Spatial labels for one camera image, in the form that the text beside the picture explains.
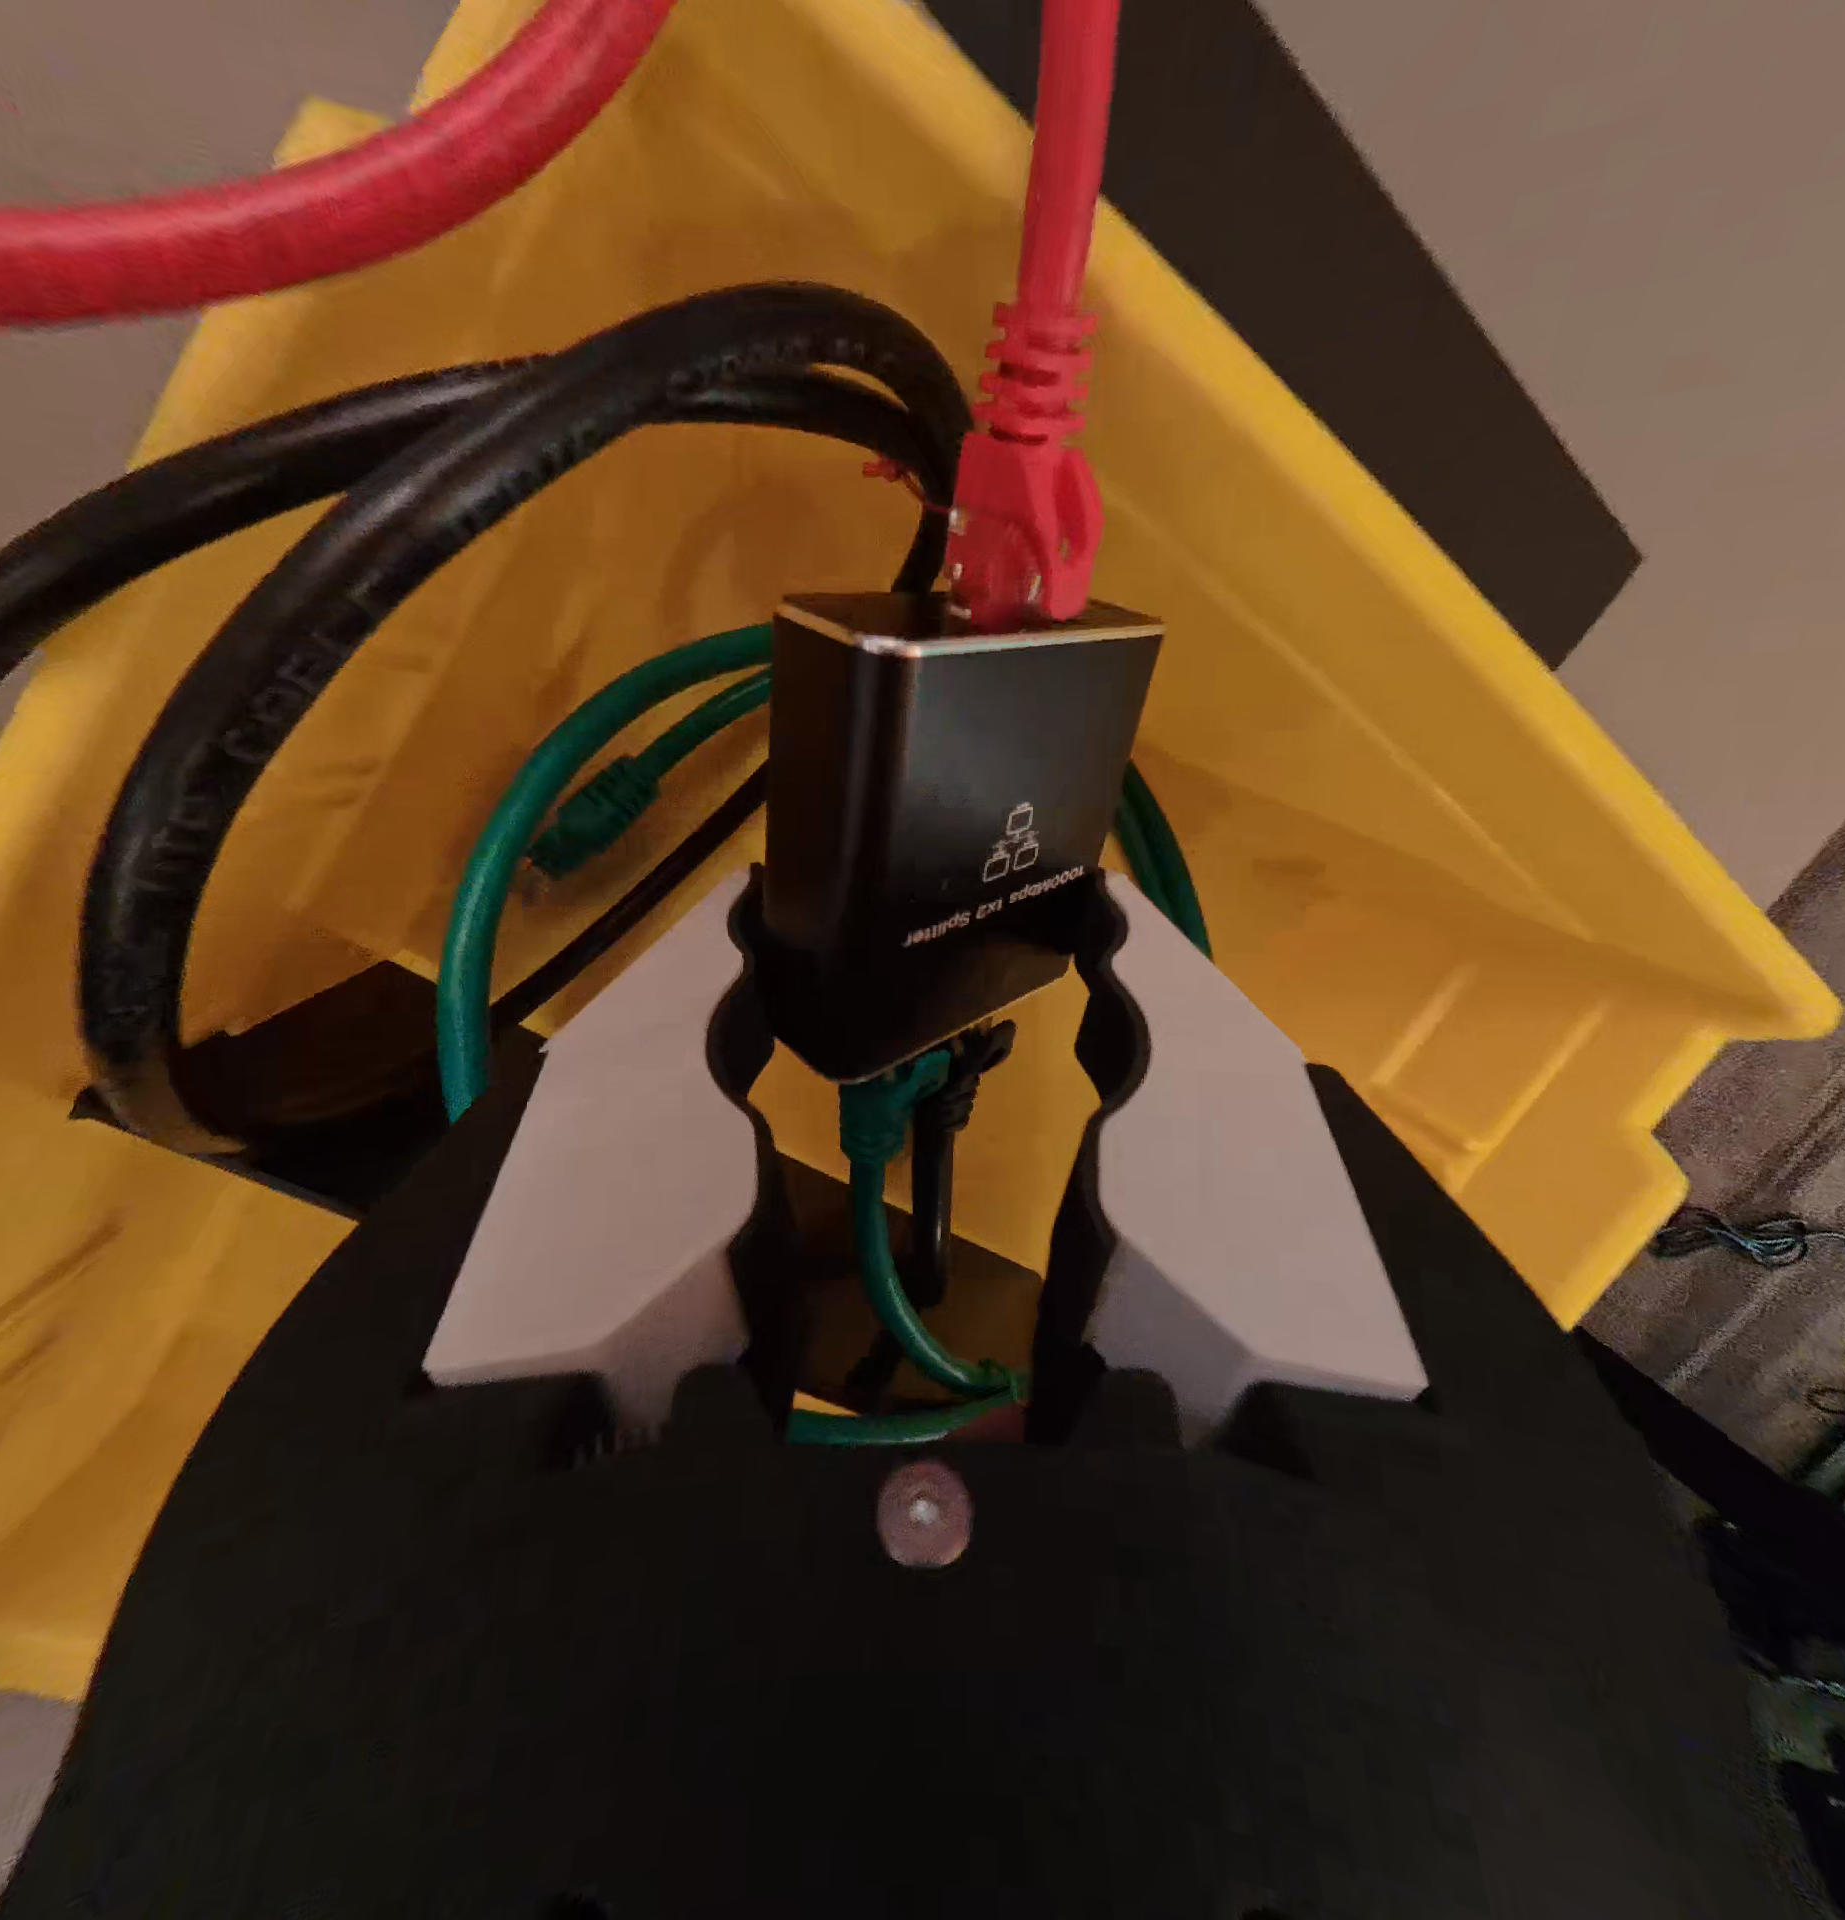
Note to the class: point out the black ethernet splitter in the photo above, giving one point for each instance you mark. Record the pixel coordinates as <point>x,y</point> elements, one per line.
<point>951,782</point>

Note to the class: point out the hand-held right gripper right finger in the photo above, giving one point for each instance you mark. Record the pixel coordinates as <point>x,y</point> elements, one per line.
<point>1236,1216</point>

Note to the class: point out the yellow plastic bin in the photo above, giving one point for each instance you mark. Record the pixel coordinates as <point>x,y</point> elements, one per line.
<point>1387,841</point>

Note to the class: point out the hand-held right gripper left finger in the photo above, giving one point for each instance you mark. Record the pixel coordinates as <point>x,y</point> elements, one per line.
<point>607,1201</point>

